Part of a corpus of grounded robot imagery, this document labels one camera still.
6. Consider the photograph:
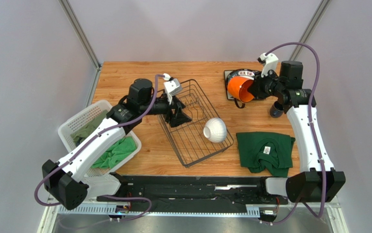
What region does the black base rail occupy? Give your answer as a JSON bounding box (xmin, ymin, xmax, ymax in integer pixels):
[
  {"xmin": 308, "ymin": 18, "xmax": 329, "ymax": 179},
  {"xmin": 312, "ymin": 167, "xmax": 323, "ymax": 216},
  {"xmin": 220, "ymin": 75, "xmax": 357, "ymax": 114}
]
[{"xmin": 115, "ymin": 175, "xmax": 290, "ymax": 214}]

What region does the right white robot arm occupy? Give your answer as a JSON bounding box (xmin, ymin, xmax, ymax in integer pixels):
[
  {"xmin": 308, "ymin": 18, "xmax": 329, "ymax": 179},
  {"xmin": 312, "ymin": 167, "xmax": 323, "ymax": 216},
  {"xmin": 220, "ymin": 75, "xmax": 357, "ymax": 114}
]
[{"xmin": 248, "ymin": 61, "xmax": 346, "ymax": 203}]

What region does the white ribbed bowl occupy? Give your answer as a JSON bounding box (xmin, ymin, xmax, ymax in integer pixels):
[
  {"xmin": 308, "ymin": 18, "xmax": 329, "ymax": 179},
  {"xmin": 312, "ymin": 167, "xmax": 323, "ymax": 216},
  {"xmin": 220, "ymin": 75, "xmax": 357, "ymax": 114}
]
[{"xmin": 203, "ymin": 117, "xmax": 227, "ymax": 143}]

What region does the dark green folded cloth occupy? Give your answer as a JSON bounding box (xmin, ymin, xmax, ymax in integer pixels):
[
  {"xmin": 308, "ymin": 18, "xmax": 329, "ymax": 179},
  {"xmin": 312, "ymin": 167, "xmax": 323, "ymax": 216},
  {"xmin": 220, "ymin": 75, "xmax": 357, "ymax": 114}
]
[{"xmin": 236, "ymin": 132, "xmax": 296, "ymax": 178}]

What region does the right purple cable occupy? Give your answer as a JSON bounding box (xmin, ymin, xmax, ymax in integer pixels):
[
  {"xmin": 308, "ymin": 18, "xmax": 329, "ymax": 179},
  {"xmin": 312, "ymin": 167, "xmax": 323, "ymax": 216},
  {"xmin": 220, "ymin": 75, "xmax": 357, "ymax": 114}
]
[{"xmin": 259, "ymin": 42, "xmax": 327, "ymax": 226}]

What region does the orange mug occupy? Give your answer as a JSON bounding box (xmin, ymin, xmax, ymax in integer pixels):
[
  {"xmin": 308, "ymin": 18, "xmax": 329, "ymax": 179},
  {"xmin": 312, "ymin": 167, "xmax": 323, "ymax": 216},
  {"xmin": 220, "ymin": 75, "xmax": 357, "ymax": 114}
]
[{"xmin": 227, "ymin": 76, "xmax": 254, "ymax": 109}]

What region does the square floral plate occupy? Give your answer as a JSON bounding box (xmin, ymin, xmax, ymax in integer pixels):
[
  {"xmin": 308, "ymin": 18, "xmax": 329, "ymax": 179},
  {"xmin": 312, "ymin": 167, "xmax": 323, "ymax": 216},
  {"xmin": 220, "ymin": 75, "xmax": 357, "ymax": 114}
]
[{"xmin": 223, "ymin": 69, "xmax": 267, "ymax": 101}]

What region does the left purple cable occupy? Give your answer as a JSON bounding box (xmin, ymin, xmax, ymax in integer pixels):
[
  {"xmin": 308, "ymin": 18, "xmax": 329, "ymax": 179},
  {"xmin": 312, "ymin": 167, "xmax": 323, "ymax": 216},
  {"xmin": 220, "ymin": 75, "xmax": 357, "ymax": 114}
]
[{"xmin": 34, "ymin": 73, "xmax": 171, "ymax": 222}]

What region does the dark blue mug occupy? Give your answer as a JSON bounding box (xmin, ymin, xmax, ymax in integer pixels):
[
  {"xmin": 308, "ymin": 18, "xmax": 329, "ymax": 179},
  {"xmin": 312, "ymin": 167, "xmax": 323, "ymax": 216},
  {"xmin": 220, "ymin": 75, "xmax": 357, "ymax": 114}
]
[{"xmin": 269, "ymin": 101, "xmax": 284, "ymax": 118}]

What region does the purple cable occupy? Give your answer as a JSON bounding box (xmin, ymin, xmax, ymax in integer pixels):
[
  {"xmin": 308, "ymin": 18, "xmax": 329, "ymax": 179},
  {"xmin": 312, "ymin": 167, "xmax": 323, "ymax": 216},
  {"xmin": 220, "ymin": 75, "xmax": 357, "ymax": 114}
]
[
  {"xmin": 34, "ymin": 73, "xmax": 171, "ymax": 222},
  {"xmin": 259, "ymin": 42, "xmax": 327, "ymax": 226}
]

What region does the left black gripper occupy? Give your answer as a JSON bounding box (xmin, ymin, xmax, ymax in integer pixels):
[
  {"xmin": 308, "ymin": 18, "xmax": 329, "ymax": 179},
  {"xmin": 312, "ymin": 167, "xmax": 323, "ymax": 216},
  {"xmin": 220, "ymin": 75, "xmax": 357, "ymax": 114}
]
[{"xmin": 140, "ymin": 93, "xmax": 191, "ymax": 128}]

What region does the white plastic basket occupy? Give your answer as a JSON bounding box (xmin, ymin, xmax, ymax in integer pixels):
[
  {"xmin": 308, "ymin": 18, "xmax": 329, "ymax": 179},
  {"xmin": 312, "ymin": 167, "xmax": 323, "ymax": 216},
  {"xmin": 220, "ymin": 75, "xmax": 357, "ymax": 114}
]
[{"xmin": 58, "ymin": 100, "xmax": 142, "ymax": 177}]

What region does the white green-rimmed round plate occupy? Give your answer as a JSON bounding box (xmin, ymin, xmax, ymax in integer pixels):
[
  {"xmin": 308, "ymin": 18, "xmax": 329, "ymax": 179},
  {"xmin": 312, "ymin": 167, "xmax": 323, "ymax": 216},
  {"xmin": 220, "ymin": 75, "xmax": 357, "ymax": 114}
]
[{"xmin": 224, "ymin": 68, "xmax": 261, "ymax": 80}]

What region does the bright green towel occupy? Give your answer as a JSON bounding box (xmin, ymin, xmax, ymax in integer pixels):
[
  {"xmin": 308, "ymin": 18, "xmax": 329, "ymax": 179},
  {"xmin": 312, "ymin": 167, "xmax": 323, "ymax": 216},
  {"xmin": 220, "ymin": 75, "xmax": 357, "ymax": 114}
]
[{"xmin": 91, "ymin": 136, "xmax": 137, "ymax": 169}]

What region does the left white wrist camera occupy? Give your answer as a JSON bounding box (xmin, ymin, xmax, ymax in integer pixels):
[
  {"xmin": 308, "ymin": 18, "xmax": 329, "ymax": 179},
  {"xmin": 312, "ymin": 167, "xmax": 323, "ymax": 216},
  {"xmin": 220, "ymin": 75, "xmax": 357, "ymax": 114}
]
[{"xmin": 163, "ymin": 73, "xmax": 183, "ymax": 104}]

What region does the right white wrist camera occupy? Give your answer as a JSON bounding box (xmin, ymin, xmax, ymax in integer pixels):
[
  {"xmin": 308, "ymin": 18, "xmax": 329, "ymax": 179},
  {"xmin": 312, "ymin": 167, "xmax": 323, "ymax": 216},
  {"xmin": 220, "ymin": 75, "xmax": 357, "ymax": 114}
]
[{"xmin": 257, "ymin": 53, "xmax": 279, "ymax": 78}]

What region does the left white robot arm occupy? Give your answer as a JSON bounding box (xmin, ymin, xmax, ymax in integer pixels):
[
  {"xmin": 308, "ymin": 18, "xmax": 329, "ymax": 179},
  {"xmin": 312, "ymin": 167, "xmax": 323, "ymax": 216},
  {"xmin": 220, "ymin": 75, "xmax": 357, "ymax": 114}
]
[{"xmin": 34, "ymin": 75, "xmax": 192, "ymax": 210}]

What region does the black wire dish rack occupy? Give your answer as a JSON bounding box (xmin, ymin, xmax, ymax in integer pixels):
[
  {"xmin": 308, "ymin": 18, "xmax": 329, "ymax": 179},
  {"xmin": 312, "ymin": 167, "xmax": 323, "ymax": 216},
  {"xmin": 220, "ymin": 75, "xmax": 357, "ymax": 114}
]
[{"xmin": 157, "ymin": 79, "xmax": 234, "ymax": 167}]

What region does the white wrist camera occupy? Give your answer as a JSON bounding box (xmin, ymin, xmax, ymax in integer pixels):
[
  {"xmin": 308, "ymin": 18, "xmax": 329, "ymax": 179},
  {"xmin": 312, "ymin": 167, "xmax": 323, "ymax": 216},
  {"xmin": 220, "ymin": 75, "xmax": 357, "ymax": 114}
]
[
  {"xmin": 257, "ymin": 53, "xmax": 279, "ymax": 78},
  {"xmin": 163, "ymin": 73, "xmax": 183, "ymax": 104}
]

